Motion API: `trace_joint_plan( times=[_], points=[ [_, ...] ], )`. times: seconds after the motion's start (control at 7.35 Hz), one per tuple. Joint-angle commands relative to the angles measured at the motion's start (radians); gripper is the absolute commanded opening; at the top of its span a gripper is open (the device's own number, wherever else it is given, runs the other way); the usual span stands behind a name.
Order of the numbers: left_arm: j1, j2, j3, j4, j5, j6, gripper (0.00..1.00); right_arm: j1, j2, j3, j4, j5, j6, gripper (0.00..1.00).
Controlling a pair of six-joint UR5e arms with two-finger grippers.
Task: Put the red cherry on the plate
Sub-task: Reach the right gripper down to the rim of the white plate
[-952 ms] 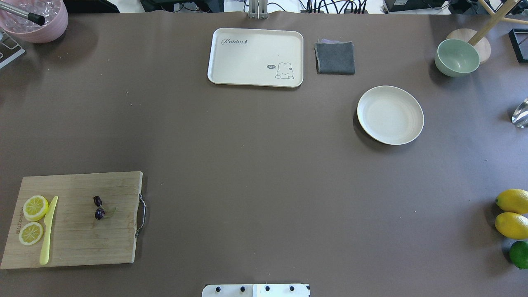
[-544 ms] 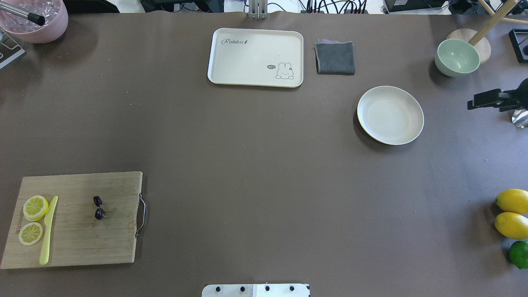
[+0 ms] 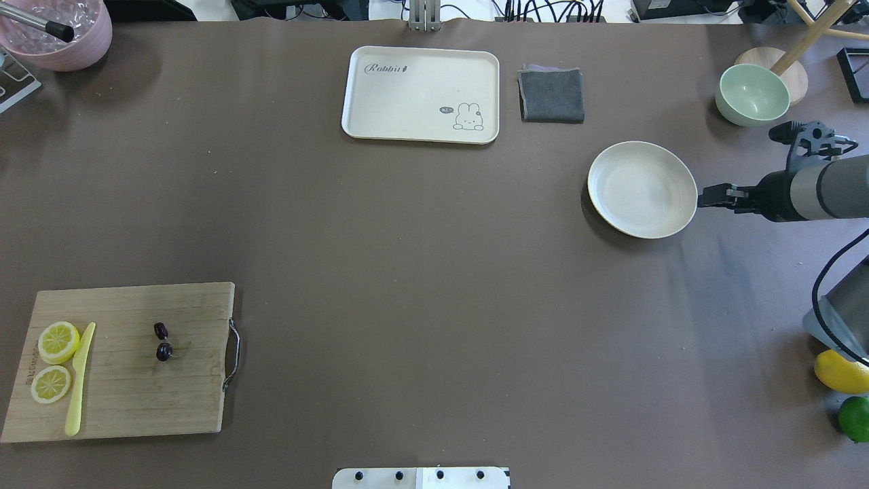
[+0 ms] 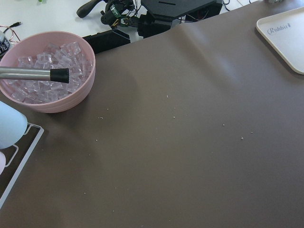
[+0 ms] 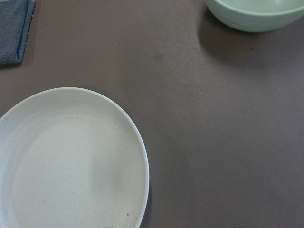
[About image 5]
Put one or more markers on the green bowl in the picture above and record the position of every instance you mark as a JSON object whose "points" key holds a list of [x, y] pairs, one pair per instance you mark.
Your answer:
{"points": [[256, 15]]}

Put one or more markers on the cream round plate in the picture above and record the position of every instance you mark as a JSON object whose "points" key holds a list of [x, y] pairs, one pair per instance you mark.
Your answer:
{"points": [[71, 158]]}

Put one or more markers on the grey folded cloth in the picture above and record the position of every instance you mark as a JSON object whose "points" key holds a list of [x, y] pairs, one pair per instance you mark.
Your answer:
{"points": [[15, 21]]}

